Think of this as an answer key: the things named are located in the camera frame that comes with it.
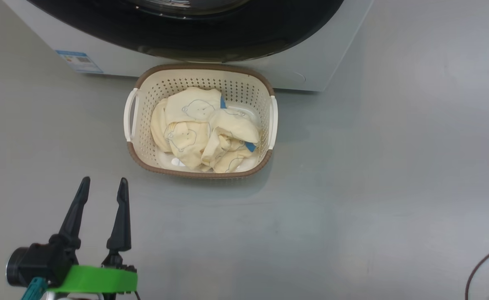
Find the cream laundry basket brown rim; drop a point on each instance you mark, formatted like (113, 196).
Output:
(144, 108)

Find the white front-load washing machine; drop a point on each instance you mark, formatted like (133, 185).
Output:
(332, 50)

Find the left camera teal connector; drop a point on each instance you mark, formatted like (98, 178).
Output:
(33, 289)

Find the blue energy label sticker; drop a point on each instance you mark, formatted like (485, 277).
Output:
(79, 61)

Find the black glass washing machine door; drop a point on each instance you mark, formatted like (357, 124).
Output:
(186, 39)

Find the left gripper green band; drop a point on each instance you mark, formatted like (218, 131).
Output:
(98, 280)

